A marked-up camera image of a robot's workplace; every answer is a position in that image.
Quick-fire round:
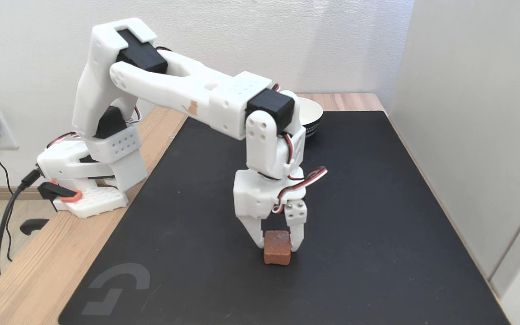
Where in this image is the brown cube toy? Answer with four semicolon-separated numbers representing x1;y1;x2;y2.
263;230;292;266

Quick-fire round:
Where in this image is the white bowl dark printed outside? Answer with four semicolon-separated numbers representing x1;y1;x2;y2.
297;97;324;140

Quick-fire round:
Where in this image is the black desk mat grey logo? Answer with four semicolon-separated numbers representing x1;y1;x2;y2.
58;111;511;325

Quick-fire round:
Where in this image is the white cabinet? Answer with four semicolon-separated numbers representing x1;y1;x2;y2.
389;0;520;325

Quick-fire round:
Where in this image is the black orange table clamp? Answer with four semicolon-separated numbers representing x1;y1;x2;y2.
20;180;83;236

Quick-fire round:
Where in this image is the red white black servo cable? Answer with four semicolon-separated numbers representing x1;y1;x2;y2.
272;166;328;214

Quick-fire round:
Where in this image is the thick black cable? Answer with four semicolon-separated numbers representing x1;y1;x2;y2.
0;169;42;279

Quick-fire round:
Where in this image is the white wall outlet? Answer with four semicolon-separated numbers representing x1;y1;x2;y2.
0;108;19;150

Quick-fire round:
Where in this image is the thin black cable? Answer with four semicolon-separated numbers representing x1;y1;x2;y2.
0;137;14;262

